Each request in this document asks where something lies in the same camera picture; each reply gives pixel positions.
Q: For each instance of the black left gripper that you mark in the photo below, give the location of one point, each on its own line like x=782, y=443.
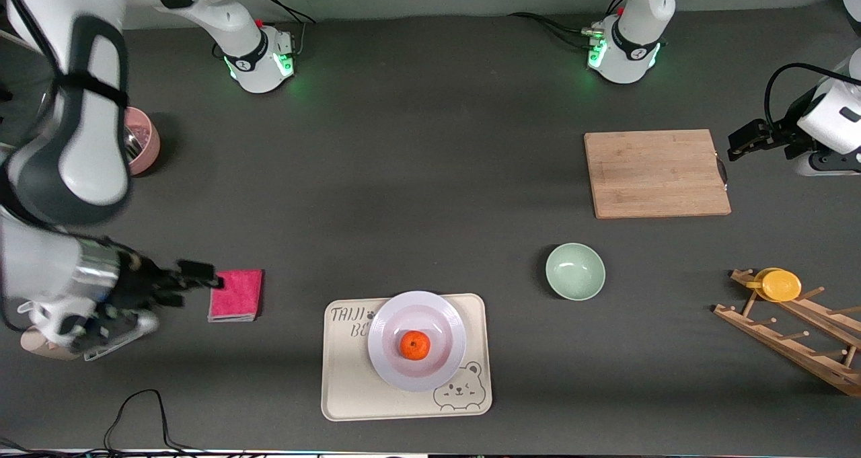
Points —
x=784, y=134

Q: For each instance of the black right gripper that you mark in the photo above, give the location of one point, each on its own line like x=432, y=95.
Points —
x=136, y=284

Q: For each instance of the white round plate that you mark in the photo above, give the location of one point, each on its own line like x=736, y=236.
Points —
x=403, y=310

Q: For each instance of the orange fruit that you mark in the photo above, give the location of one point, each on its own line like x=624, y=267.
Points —
x=415, y=345

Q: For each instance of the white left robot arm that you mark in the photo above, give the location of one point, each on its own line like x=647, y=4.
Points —
x=632, y=34

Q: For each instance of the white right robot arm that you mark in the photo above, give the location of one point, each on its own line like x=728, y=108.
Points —
x=74, y=142

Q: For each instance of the pink folded cloth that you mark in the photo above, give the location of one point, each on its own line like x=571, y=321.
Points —
x=239, y=295

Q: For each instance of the wooden cutting board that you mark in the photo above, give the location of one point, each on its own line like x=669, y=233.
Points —
x=656, y=175

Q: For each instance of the pink bowl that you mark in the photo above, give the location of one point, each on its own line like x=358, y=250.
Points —
x=151, y=148

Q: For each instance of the yellow mug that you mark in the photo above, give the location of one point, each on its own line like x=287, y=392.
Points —
x=780, y=285

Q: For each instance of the beige cup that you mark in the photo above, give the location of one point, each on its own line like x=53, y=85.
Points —
x=40, y=352

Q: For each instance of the beige bear print tray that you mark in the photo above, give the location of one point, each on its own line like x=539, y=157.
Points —
x=350, y=391

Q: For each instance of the wooden peg drying rack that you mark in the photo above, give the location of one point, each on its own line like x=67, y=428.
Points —
x=787, y=347

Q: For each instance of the pale green bowl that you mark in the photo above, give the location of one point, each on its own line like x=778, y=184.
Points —
x=575, y=272

